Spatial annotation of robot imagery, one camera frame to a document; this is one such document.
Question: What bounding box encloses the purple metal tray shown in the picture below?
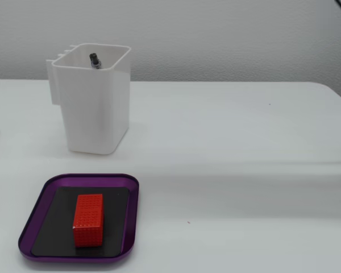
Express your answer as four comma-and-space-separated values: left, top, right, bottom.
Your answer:
18, 173, 140, 264

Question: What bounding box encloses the black clear retractable pen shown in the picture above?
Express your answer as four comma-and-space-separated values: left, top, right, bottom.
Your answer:
88, 52, 102, 71

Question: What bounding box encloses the black mat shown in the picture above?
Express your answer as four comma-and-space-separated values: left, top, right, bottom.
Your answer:
30, 186, 131, 259

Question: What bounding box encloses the red studded block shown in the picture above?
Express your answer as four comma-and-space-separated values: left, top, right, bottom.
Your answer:
73, 193, 105, 248

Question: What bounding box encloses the white plastic pen holder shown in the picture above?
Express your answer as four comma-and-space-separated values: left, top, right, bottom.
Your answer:
45, 43, 131, 156

